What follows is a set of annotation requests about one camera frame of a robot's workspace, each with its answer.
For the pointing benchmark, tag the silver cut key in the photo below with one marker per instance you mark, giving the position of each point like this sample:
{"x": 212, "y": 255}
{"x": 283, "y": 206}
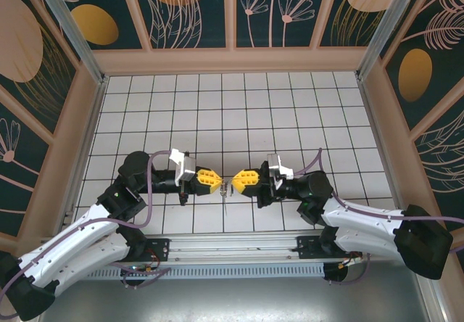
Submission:
{"x": 225, "y": 206}

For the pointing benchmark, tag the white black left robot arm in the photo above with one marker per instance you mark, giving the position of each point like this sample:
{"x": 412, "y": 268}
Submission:
{"x": 72, "y": 249}

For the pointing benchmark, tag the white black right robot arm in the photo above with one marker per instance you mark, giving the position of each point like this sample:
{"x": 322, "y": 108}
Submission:
{"x": 362, "y": 217}

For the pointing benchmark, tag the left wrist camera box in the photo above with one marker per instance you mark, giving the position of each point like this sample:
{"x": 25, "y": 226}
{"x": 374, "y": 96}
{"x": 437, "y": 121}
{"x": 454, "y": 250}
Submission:
{"x": 185, "y": 168}

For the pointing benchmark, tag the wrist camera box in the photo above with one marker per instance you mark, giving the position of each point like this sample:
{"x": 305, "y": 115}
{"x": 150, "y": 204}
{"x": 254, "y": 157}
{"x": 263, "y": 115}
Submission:
{"x": 185, "y": 168}
{"x": 277, "y": 168}

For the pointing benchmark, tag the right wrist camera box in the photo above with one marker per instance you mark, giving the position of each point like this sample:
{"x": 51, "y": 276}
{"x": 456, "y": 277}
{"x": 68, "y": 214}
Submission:
{"x": 277, "y": 168}

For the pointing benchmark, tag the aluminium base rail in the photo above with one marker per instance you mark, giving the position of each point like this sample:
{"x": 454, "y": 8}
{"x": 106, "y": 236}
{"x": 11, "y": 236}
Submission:
{"x": 232, "y": 246}

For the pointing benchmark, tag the aluminium corner post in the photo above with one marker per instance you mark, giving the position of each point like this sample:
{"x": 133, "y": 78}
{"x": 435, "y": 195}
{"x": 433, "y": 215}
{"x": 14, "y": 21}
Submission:
{"x": 384, "y": 28}
{"x": 72, "y": 35}

